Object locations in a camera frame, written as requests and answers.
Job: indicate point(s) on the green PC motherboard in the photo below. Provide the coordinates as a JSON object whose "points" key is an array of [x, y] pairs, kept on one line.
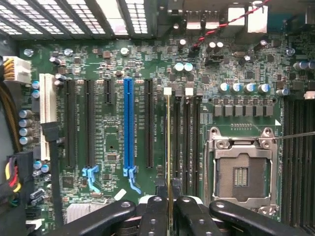
{"points": [[113, 137]]}

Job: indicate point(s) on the grey metal PC case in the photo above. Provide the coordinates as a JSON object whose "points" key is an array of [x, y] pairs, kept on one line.
{"points": [[7, 41]]}

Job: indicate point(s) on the long black expansion slot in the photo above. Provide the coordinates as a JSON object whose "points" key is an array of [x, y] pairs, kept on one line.
{"points": [[149, 123], [89, 123], [70, 123]]}

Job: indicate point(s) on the RAM memory stick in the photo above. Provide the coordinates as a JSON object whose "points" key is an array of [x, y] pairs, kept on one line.
{"points": [[167, 91]]}

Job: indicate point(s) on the short black expansion slot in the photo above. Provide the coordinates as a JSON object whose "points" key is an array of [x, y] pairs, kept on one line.
{"points": [[108, 91]]}

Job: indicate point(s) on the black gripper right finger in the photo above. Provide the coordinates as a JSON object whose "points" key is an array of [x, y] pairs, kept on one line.
{"points": [[189, 216]]}

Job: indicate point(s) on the silver blue capped capacitor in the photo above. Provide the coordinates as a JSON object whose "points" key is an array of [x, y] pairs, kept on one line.
{"points": [[236, 87], [264, 88], [224, 87], [250, 87]]}

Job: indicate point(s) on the silver rear port block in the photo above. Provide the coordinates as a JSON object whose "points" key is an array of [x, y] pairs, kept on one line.
{"points": [[236, 17]]}

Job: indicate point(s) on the silver CPU socket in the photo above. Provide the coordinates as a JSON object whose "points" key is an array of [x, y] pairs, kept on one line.
{"points": [[246, 172]]}

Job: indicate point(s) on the RAM slot with white latch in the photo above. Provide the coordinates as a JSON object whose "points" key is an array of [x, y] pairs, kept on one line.
{"points": [[188, 137], [307, 147]]}

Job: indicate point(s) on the RAM slot with black latch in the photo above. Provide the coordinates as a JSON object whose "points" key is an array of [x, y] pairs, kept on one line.
{"points": [[296, 147], [177, 137], [286, 147], [197, 137]]}

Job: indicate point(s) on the white PCI expansion slot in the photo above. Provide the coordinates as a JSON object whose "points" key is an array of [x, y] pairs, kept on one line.
{"points": [[46, 100]]}

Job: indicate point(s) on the silver finned heatsink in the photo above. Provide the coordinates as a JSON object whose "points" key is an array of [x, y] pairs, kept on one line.
{"points": [[83, 212]]}

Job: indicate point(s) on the blue expansion slot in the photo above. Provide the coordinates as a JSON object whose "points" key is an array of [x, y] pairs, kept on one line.
{"points": [[129, 123]]}

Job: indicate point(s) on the thin metal locking lever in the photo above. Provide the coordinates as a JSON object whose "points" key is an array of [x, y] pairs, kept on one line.
{"points": [[290, 136]]}

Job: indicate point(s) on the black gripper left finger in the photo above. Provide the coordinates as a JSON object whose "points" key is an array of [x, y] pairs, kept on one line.
{"points": [[152, 216]]}

